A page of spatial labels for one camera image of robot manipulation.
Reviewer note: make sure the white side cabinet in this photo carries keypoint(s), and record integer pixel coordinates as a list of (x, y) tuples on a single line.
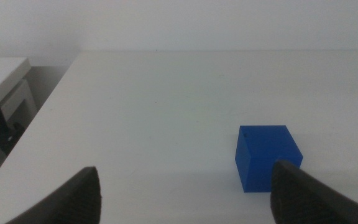
[(6, 70)]

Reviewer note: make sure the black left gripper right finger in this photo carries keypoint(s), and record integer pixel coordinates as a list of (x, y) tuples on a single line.
[(303, 202)]

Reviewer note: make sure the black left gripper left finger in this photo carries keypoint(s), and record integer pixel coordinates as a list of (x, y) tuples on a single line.
[(76, 199)]

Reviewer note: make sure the blue cube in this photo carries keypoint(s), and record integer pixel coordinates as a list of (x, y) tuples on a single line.
[(261, 151)]

